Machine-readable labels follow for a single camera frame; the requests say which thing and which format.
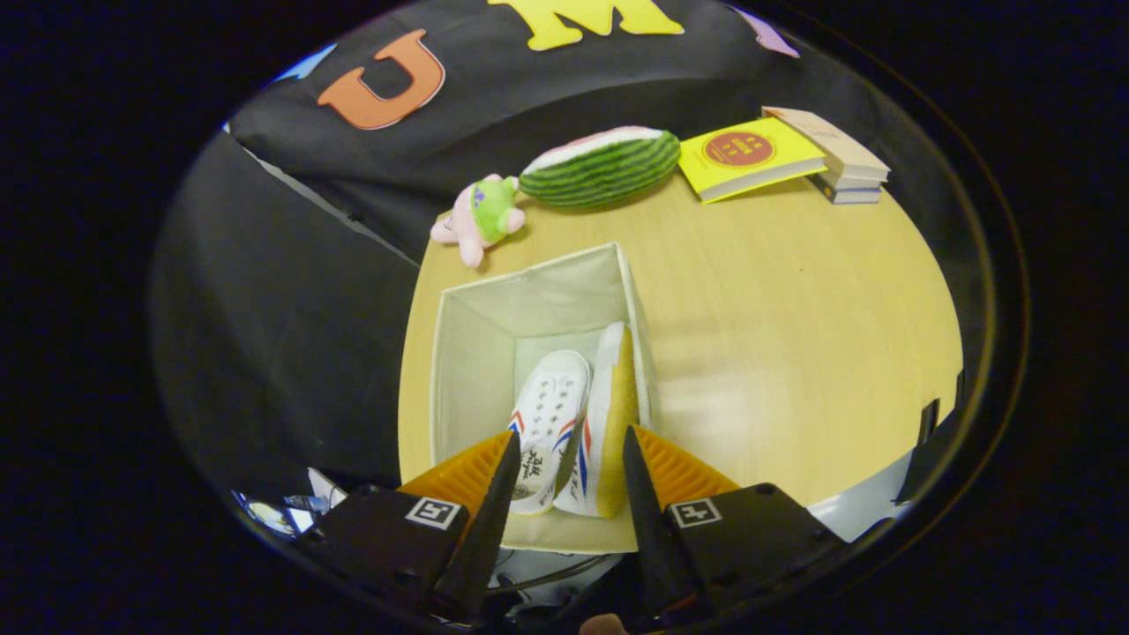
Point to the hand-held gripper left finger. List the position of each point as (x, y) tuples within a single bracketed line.
[(481, 529)]

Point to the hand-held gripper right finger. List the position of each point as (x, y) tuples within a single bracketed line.
[(648, 529)]

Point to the white canvas shoe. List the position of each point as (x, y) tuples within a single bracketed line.
[(551, 397), (617, 388)]

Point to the cream fabric storage box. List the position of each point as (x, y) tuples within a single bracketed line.
[(476, 353)]

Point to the white paper sheet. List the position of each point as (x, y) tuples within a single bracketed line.
[(325, 487)]

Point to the pink and green starfish plush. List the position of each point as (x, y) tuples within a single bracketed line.
[(485, 216)]

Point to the watermelon slice plush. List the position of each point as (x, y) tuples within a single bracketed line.
[(604, 168)]

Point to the yellow book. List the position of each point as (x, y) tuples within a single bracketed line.
[(750, 157)]

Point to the grey book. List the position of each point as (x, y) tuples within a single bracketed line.
[(847, 194)]

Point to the beige book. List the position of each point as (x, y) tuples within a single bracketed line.
[(833, 141)]

